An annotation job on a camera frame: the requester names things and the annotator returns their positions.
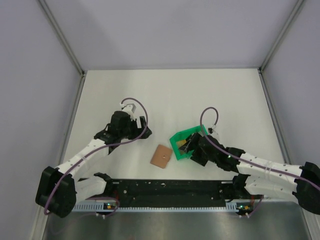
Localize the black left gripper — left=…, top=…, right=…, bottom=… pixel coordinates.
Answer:
left=119, top=116, right=151, bottom=140

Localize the gold credit card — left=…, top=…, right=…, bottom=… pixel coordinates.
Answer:
left=176, top=139, right=187, bottom=149

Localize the green plastic card bin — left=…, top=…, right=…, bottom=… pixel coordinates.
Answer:
left=169, top=125, right=204, bottom=161

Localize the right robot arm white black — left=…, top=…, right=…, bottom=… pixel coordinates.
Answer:
left=178, top=132, right=320, bottom=215

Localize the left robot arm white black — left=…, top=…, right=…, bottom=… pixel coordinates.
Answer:
left=35, top=104, right=152, bottom=218

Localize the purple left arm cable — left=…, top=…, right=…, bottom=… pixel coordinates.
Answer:
left=43, top=97, right=148, bottom=216

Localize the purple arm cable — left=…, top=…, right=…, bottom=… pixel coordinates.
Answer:
left=43, top=97, right=148, bottom=216
left=200, top=107, right=320, bottom=218

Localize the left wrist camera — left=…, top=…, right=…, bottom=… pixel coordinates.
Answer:
left=120, top=103, right=137, bottom=116

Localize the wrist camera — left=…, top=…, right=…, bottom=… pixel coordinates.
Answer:
left=120, top=103, right=137, bottom=116
left=208, top=127, right=219, bottom=138

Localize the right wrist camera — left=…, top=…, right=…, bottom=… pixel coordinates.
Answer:
left=208, top=127, right=219, bottom=138

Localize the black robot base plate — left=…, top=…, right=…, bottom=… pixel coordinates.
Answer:
left=104, top=179, right=241, bottom=207

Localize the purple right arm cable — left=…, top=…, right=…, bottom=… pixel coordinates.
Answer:
left=200, top=107, right=320, bottom=218

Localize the grey slotted cable duct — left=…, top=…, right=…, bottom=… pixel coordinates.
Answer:
left=72, top=201, right=251, bottom=213

